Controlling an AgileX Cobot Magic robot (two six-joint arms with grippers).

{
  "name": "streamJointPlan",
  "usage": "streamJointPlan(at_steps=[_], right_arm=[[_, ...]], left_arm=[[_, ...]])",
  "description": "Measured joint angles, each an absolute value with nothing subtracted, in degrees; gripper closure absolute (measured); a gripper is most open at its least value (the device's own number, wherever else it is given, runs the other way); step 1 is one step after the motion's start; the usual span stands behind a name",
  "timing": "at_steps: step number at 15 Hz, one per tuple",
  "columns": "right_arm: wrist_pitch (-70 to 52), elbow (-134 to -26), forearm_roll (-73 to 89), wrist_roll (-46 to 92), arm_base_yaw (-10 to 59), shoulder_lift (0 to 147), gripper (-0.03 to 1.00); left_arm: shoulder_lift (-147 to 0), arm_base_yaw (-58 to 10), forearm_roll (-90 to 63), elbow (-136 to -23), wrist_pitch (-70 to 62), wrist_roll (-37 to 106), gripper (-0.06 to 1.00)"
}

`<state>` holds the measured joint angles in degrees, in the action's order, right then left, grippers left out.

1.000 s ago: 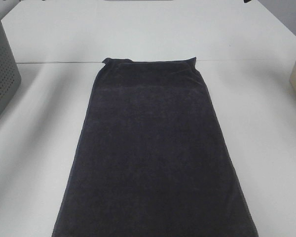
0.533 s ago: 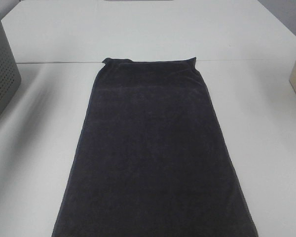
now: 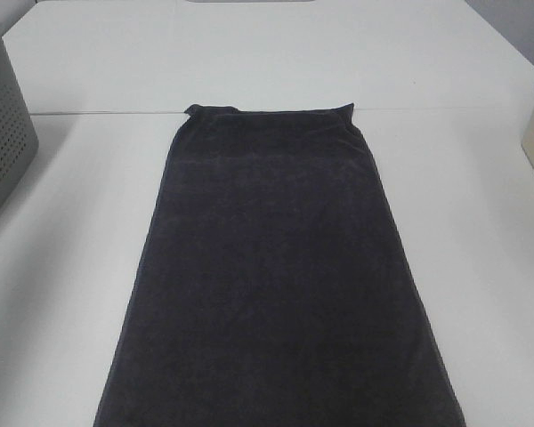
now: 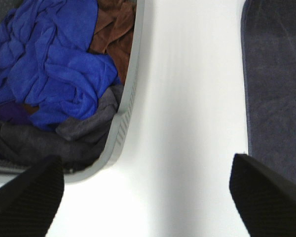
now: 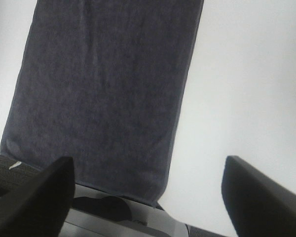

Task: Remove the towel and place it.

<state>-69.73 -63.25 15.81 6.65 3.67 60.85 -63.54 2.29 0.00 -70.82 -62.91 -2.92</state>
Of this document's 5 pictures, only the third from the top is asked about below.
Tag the grey perforated plastic basket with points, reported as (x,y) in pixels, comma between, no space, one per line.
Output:
(18,140)

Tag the dark grey towel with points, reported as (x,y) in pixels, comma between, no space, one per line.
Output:
(273,288)

